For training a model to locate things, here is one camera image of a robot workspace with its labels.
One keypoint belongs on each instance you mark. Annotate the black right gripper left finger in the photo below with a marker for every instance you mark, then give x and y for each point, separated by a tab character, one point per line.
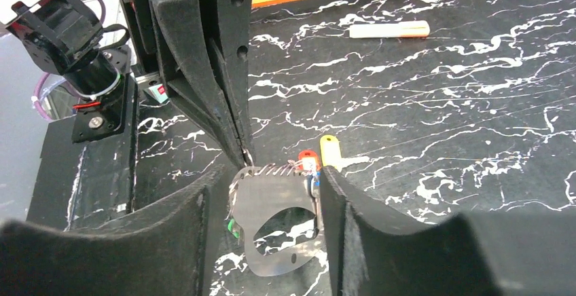
166	248

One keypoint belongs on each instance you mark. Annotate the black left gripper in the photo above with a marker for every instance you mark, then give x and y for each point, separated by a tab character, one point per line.
170	38

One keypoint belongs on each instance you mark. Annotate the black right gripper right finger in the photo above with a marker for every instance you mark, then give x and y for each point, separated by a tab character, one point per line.
373	249

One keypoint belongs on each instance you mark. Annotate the green tagged key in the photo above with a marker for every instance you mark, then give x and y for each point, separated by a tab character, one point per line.
234	228

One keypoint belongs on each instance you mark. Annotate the white metal keyring plate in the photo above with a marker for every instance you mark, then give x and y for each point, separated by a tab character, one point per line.
272	198

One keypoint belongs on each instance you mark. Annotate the blue tagged key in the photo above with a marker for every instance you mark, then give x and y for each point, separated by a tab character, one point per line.
314	185

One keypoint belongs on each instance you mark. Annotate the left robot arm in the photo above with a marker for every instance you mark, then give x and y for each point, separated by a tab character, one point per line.
62	37

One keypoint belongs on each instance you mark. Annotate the white label box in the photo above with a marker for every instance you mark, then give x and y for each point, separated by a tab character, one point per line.
158	93

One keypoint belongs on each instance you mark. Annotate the orange capped white highlighter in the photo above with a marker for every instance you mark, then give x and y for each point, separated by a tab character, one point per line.
405	29

